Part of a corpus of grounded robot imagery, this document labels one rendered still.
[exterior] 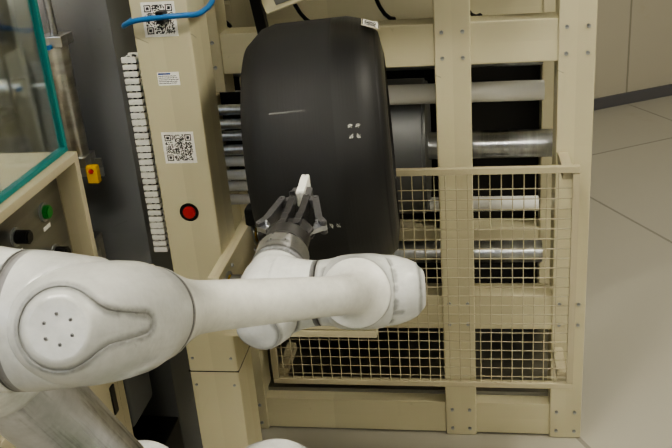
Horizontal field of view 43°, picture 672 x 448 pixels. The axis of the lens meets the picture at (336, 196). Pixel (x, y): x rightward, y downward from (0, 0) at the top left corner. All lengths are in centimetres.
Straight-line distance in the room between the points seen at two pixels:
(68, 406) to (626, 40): 554
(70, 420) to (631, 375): 253
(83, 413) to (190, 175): 103
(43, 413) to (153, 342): 23
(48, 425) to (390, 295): 50
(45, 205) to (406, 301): 87
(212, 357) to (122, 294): 146
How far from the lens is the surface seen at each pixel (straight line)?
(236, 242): 209
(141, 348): 77
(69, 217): 193
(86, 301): 73
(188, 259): 207
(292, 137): 169
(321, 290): 110
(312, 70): 174
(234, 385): 223
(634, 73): 634
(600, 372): 328
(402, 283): 125
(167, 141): 197
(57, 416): 99
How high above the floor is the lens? 182
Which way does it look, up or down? 22 degrees down
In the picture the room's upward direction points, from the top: 5 degrees counter-clockwise
